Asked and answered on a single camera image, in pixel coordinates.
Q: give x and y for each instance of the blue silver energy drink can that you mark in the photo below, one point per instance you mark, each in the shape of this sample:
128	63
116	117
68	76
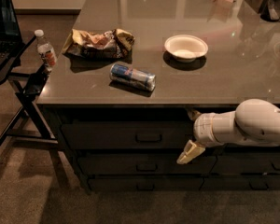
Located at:
132	77

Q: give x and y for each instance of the clear plastic water bottle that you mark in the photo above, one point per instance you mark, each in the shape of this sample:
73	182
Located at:
45	50

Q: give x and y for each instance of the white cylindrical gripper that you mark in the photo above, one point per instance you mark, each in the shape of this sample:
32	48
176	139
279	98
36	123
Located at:
202	128

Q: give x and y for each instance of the crumpled chip bag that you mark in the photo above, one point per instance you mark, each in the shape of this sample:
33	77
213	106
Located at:
112	44

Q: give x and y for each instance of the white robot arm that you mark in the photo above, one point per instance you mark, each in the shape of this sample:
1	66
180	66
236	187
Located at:
254	122

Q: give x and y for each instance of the white paper bowl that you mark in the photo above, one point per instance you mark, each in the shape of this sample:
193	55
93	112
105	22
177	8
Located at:
186	48

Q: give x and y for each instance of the black laptop stand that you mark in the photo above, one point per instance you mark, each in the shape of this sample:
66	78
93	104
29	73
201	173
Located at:
27	87

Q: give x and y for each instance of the dark drawer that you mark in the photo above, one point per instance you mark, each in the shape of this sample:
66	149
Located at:
248	161
141	164
145	183
242	182
127	134

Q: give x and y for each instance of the black laptop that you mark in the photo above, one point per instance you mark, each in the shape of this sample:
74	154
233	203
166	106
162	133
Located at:
10	34

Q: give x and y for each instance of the grey drawer cabinet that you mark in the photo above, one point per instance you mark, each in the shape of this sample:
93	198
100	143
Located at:
242	62

